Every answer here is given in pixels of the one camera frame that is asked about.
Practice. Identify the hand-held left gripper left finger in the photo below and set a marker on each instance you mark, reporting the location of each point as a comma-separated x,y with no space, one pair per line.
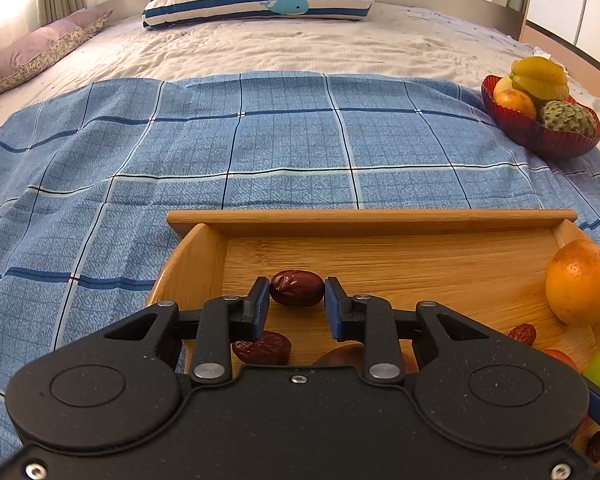
260,310

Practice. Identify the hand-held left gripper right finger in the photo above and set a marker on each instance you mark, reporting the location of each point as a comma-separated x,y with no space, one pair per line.
332,310

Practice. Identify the red date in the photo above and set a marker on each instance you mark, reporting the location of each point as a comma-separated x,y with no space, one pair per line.
524,335
599,447
262,350
296,287

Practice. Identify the dark purple passion fruit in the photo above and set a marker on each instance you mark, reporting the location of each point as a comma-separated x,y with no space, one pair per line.
340,355

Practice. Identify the red tomato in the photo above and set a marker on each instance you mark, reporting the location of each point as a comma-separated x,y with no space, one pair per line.
562,358

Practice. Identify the wooden tray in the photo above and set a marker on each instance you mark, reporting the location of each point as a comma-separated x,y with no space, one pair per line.
405,260

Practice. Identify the blue plaid blanket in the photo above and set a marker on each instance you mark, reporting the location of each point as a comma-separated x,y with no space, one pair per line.
230,135

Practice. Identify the white quilted bedsheet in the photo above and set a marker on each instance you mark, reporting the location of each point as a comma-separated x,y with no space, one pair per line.
330,45

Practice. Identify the red glass bowl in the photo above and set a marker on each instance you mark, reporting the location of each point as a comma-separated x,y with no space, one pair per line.
540,140

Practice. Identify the small orange tangerine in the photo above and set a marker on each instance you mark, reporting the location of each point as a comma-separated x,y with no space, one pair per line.
515,103

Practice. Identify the pale yellow fruit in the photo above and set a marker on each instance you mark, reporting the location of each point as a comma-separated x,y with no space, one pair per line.
502,85

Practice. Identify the green custard apple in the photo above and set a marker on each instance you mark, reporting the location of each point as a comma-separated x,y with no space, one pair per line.
567,117

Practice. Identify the yellow starfruit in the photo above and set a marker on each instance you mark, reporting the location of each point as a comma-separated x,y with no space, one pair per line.
540,77

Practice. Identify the purple floral pillow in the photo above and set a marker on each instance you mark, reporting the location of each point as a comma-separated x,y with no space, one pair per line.
35,50

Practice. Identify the white wardrobe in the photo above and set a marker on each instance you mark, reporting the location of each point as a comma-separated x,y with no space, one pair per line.
580,0

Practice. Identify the wooden bed frame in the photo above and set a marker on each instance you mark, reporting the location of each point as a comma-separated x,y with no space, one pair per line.
555,42

